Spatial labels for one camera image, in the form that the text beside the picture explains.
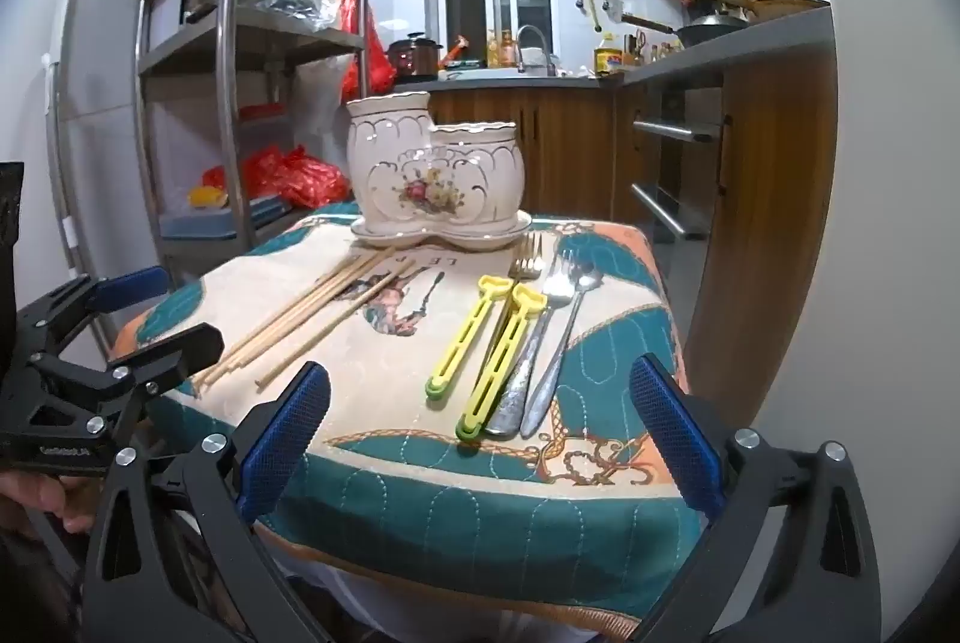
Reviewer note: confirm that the yellow oil bottle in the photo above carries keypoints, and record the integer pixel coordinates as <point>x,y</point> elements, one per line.
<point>607,56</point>

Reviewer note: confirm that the yellow spoon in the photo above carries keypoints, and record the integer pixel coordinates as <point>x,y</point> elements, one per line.
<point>469,343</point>

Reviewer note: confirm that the white refrigerator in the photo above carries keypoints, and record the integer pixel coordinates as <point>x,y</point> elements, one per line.
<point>97,125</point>

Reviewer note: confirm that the black wok pan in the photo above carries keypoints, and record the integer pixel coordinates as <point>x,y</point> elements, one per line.
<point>712,29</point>

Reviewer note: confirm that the metal shelf rack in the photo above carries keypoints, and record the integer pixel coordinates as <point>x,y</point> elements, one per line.
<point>225,35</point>

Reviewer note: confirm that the silver fork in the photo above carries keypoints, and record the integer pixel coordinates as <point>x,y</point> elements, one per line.
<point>555,294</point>

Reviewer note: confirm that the grey kitchen countertop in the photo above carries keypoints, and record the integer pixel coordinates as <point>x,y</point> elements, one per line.
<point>750,46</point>

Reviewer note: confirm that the metal faucet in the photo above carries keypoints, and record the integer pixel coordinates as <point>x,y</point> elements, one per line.
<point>534,42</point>

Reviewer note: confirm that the gold fork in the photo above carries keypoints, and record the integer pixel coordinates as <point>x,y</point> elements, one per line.
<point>525,264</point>

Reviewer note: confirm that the floral ceramic utensil holder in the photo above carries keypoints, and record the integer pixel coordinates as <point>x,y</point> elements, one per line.
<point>420,170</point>

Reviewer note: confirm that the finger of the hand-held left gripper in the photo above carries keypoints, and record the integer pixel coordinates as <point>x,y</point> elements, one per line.
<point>135,286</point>
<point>172,346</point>

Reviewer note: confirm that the wooden chopstick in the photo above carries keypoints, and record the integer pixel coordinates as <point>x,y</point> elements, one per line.
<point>285,318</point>
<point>315,295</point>
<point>375,289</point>
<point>337,325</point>
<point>300,318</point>

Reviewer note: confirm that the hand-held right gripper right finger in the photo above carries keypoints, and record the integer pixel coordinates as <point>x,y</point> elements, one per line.
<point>675,433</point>

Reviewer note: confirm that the yellow green plastic tongs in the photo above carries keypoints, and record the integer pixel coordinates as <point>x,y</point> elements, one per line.
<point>499,373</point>

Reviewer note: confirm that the crumpled red plastic bag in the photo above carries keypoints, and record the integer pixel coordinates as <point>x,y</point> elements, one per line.
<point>300,174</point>

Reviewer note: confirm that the blue tray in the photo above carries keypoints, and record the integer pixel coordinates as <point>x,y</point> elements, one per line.
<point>225,221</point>

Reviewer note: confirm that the hanging red plastic bag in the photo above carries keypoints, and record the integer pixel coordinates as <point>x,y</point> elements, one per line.
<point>360,42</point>

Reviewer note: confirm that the silver spoon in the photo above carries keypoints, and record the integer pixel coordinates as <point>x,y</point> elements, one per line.
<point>587,279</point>

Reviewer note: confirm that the metal pot on counter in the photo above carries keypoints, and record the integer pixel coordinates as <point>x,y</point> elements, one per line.
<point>412,57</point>

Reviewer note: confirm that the printed quilted cloth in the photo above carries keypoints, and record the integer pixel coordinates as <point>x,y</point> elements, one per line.
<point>420,463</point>

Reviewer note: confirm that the person's left hand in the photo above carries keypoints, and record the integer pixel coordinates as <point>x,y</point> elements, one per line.
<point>64,500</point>

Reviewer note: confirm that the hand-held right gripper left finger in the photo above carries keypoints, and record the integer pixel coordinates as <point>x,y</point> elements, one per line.
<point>289,433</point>

